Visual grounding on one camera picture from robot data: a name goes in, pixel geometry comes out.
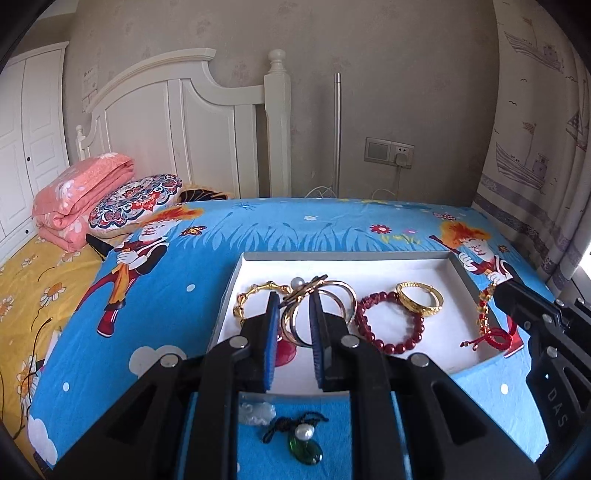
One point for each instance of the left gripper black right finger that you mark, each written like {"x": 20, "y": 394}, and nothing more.
{"x": 409, "y": 419}

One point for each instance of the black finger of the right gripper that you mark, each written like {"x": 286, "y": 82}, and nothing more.
{"x": 532, "y": 312}
{"x": 574, "y": 314}

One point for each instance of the red flower brooch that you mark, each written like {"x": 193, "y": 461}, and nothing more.
{"x": 286, "y": 351}

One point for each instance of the white pearl earring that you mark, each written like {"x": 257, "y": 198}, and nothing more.
{"x": 297, "y": 283}
{"x": 304, "y": 432}

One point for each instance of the black object beside pillow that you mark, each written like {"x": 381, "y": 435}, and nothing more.
{"x": 100, "y": 247}

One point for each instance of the patterned round pillow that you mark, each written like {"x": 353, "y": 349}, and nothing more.
{"x": 125, "y": 208}

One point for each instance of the blue cartoon table cloth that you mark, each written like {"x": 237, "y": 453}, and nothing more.
{"x": 408, "y": 278}

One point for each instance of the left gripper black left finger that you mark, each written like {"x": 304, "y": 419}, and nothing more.
{"x": 179, "y": 420}

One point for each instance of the silver metal pole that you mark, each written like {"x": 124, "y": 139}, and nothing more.
{"x": 337, "y": 132}

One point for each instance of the yellow floral bed sheet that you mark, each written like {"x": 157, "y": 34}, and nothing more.
{"x": 50, "y": 364}

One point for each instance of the folded pink blanket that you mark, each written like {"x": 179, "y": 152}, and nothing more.
{"x": 62, "y": 208}

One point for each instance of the white wardrobe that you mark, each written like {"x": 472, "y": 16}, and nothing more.
{"x": 32, "y": 140}

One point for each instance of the wall socket plate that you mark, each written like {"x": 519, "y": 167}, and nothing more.
{"x": 388, "y": 152}

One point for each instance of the white bed headboard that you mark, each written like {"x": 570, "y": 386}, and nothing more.
{"x": 171, "y": 116}

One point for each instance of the printed ship curtain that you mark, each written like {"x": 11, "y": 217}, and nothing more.
{"x": 535, "y": 183}

